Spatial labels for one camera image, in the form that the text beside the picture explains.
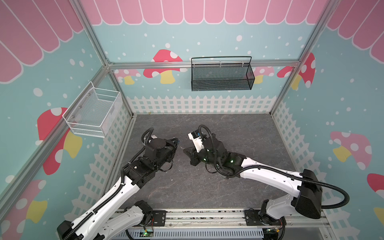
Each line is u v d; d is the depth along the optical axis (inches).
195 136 24.1
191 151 25.4
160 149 20.2
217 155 20.8
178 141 28.7
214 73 37.1
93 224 15.6
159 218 29.3
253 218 29.0
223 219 29.9
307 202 15.5
